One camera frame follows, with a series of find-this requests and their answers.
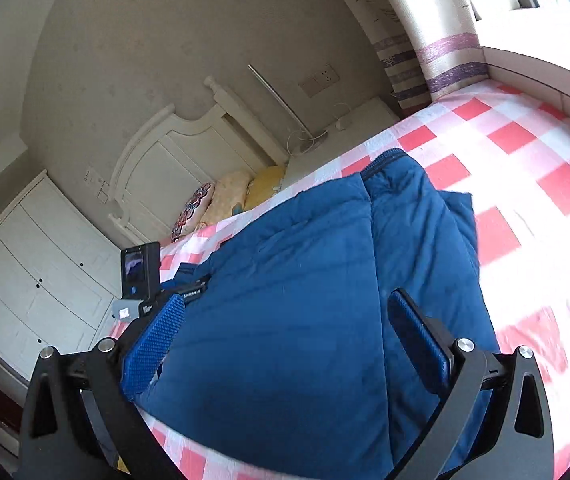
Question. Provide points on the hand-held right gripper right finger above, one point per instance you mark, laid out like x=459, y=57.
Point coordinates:
x=420, y=340

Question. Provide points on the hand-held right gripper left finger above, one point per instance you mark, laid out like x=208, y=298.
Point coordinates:
x=150, y=345

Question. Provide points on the blue padded jacket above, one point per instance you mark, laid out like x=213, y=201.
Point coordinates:
x=305, y=285

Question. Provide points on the floral patterned pillow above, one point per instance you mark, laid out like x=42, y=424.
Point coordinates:
x=192, y=210

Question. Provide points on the white wardrobe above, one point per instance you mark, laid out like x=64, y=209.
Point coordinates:
x=35, y=270

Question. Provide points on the cream pillow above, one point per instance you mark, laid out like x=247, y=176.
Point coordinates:
x=225, y=195

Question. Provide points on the white wooden headboard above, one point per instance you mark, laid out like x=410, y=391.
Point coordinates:
x=175, y=160

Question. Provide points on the yellow pillow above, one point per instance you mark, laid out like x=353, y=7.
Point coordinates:
x=265, y=185

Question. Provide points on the pink checked bed sheet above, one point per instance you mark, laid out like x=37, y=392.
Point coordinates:
x=540, y=170

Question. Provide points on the white nightstand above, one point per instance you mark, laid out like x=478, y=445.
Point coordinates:
x=345, y=145

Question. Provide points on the metal rod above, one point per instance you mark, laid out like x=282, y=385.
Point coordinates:
x=280, y=102

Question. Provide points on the white charger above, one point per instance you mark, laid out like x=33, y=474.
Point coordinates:
x=342, y=124

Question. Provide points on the cream bay window ledge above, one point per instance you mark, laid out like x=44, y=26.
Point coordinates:
x=540, y=72

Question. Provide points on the striped cream curtain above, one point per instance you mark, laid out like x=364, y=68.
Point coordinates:
x=415, y=25

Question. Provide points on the wall switch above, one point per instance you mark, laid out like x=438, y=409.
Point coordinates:
x=96, y=186

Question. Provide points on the wall socket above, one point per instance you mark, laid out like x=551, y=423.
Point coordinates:
x=320, y=80

